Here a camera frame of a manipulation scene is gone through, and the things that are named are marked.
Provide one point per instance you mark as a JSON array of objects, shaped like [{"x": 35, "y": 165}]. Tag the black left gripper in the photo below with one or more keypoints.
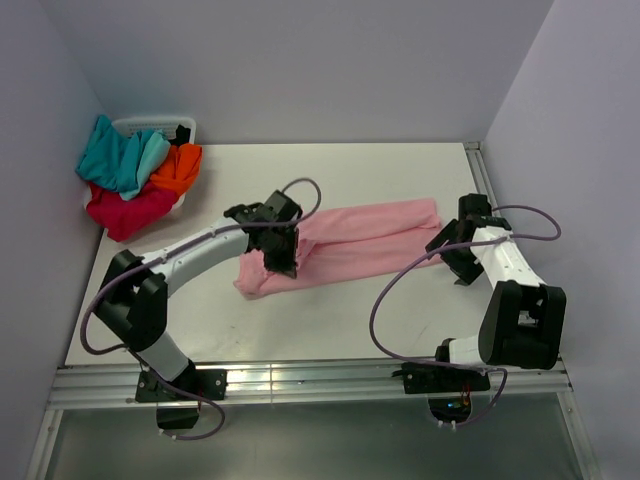
[{"x": 287, "y": 263}]

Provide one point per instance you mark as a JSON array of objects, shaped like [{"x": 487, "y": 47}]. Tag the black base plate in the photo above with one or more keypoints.
[
  {"x": 423, "y": 379},
  {"x": 211, "y": 384}
]

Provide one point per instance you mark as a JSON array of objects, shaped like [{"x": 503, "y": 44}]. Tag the black t shirt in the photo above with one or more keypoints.
[{"x": 182, "y": 135}]

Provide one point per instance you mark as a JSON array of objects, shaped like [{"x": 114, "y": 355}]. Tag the magenta t shirt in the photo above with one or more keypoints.
[{"x": 123, "y": 218}]

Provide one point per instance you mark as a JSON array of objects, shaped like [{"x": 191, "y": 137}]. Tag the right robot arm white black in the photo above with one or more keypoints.
[{"x": 523, "y": 323}]

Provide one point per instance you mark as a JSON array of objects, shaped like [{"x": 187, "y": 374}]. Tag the pink t shirt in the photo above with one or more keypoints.
[{"x": 346, "y": 244}]

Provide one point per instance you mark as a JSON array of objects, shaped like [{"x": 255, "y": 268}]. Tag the orange t shirt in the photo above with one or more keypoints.
[{"x": 180, "y": 168}]

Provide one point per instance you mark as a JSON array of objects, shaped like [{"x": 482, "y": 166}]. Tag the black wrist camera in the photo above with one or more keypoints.
[
  {"x": 474, "y": 204},
  {"x": 280, "y": 208}
]

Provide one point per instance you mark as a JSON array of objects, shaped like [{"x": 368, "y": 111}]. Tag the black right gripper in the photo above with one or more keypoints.
[{"x": 468, "y": 271}]

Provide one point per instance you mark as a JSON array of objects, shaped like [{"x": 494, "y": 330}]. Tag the white laundry basket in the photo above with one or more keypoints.
[{"x": 127, "y": 127}]

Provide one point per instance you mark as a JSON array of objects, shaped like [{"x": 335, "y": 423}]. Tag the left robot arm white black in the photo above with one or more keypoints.
[{"x": 133, "y": 298}]

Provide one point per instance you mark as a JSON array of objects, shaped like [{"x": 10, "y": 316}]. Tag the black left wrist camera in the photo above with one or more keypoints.
[{"x": 280, "y": 208}]

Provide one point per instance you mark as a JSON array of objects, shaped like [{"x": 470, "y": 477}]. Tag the teal t shirt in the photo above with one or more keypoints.
[{"x": 121, "y": 164}]

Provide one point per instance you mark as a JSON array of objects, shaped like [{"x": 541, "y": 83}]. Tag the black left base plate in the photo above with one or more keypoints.
[{"x": 211, "y": 384}]

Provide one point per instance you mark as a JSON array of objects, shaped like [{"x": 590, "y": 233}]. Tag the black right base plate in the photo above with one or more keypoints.
[{"x": 423, "y": 379}]

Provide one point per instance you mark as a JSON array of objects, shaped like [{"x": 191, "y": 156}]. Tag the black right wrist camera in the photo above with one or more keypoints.
[{"x": 474, "y": 204}]

